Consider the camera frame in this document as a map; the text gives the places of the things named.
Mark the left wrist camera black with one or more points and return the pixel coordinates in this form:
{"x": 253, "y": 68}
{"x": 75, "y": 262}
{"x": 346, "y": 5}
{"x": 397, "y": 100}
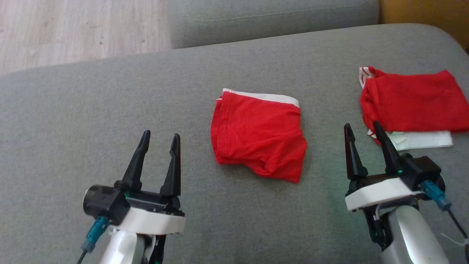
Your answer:
{"x": 106, "y": 203}

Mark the grey sofa seat cushion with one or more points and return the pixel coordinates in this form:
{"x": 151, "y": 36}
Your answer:
{"x": 146, "y": 110}

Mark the red basketball shorts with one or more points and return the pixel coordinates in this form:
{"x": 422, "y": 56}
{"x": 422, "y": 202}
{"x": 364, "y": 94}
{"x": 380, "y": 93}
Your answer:
{"x": 256, "y": 135}

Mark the red white basketball jersey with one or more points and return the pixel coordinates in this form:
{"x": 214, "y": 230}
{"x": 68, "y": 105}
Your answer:
{"x": 414, "y": 102}

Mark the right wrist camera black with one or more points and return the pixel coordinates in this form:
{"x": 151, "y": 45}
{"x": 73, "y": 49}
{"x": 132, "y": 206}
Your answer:
{"x": 421, "y": 172}

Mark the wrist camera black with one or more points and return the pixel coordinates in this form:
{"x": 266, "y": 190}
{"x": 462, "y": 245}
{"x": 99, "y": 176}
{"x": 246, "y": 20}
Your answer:
{"x": 106, "y": 203}
{"x": 421, "y": 172}

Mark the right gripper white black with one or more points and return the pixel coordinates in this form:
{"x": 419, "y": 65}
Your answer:
{"x": 381, "y": 190}

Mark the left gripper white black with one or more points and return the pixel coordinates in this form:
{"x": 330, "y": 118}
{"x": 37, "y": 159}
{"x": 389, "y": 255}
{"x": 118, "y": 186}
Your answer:
{"x": 154, "y": 218}

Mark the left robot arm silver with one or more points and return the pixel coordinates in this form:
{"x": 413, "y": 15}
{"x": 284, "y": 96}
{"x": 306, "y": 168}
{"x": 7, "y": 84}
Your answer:
{"x": 122, "y": 249}

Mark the yellow cushion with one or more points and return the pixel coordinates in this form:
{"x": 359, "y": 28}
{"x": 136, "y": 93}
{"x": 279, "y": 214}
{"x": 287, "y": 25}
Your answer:
{"x": 428, "y": 14}

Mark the grey sofa back cushion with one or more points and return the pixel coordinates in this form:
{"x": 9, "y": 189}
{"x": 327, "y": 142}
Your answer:
{"x": 271, "y": 22}

